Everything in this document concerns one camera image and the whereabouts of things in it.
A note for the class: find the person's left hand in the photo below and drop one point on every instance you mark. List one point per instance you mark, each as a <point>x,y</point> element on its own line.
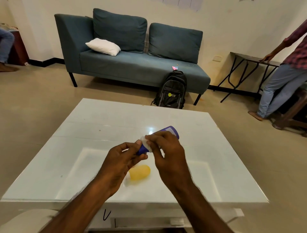
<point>115,165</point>

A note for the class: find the white glossy coffee table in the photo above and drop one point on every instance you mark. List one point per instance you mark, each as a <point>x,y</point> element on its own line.
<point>96,120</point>

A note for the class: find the brown wooden cabinet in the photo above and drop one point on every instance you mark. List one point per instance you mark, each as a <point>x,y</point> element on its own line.
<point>19,50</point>

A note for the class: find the beige wall socket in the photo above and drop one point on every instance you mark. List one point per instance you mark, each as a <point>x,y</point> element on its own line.
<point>217,58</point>

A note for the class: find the black folding table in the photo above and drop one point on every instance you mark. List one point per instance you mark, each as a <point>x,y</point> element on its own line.
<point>249,58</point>

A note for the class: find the small white pillow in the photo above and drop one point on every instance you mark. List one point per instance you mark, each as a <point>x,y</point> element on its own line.
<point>103,46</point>

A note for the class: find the black backpack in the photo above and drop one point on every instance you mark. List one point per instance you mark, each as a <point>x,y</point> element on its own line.
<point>171,92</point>

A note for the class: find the large blue sofa cushion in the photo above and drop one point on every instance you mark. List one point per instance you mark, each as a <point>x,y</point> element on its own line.
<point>175,43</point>
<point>120,30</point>

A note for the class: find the brown wooden stool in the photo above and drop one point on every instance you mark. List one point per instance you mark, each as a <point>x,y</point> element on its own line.
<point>293,110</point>

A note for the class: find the person's left thumb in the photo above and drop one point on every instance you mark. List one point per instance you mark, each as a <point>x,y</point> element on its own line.
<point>129,145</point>

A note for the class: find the person's right forearm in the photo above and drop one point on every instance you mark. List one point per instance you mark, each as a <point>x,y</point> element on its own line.
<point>201,208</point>

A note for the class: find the person's right thumb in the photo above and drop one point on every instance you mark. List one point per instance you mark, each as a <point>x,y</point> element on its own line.
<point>157,150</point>

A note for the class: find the yellow plastic bottle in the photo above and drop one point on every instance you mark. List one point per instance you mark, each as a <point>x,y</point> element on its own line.
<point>140,172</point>

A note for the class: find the purple tube with white cap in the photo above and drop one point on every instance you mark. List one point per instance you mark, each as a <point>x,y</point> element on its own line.
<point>173,131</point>

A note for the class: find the person's left forearm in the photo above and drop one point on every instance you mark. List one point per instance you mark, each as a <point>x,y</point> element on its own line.
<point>79,208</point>

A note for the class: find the blue fabric sofa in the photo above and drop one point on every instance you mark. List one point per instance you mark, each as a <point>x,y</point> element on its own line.
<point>134,67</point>

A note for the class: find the person's right hand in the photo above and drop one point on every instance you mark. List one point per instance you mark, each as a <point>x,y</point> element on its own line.
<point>171,160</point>

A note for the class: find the white papers on wall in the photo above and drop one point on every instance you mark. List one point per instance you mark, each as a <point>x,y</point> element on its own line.
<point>184,3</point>

